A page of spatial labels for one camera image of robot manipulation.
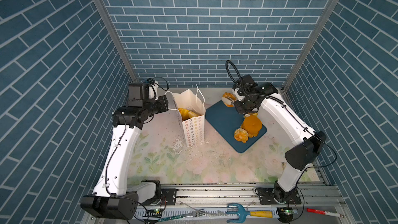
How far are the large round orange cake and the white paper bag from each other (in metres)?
0.26

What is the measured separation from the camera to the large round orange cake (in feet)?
3.00

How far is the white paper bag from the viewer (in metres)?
0.75
